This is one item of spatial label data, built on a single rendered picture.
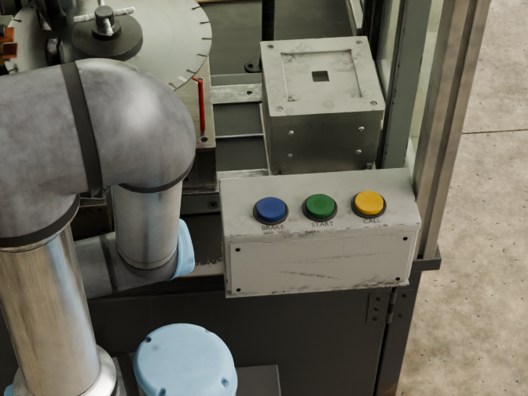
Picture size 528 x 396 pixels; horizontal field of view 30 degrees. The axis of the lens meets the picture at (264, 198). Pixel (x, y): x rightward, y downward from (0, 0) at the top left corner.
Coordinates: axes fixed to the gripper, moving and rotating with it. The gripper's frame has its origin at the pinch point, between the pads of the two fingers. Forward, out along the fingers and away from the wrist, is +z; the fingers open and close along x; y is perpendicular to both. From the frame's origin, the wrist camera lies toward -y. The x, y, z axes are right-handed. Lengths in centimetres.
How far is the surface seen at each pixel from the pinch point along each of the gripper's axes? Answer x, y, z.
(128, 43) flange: 14.7, 4.4, 9.6
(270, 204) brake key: -2.9, 30.3, -9.3
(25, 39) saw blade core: 13.5, -12.2, 10.1
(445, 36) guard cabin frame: 24, 50, -19
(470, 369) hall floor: -60, 75, 68
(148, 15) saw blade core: 18.5, 5.8, 17.3
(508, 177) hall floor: -27, 85, 121
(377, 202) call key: -1.4, 45.2, -7.3
